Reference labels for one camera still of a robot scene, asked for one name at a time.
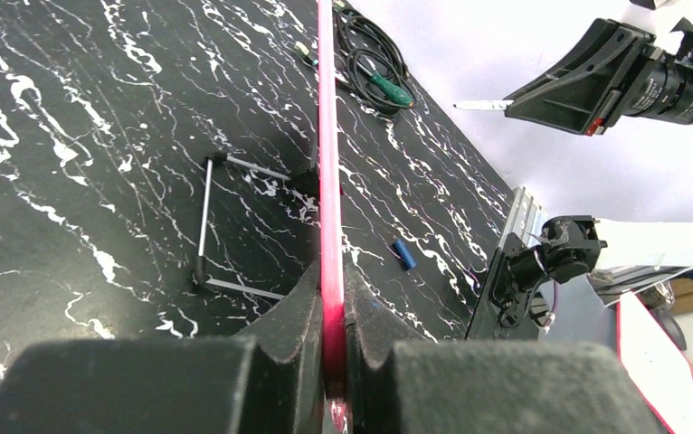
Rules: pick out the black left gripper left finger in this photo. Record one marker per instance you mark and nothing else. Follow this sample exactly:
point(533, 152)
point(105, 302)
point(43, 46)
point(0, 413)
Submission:
point(265, 379)

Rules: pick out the pink framed whiteboard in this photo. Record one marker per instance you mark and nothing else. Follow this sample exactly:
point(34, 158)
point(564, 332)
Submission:
point(334, 353)

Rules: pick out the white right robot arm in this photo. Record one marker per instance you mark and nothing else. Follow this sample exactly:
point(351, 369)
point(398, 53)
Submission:
point(616, 70)

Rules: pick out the red white panel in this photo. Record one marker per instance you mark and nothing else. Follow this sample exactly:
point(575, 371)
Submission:
point(659, 370)

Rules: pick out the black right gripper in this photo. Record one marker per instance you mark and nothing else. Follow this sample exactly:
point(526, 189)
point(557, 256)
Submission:
point(584, 92)

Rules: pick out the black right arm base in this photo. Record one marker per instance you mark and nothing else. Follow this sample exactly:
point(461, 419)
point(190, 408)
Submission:
point(567, 247)

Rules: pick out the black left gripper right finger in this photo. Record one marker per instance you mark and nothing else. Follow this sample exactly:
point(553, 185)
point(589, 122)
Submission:
point(400, 382)

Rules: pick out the blue marker cap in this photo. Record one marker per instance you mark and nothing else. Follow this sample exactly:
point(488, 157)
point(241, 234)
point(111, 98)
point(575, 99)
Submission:
point(405, 255)

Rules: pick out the white whiteboard marker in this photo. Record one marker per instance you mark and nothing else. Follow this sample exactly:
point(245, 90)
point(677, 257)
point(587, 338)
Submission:
point(483, 104)

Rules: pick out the green handled screwdriver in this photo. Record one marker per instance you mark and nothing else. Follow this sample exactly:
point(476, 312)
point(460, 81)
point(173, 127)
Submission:
point(396, 96)

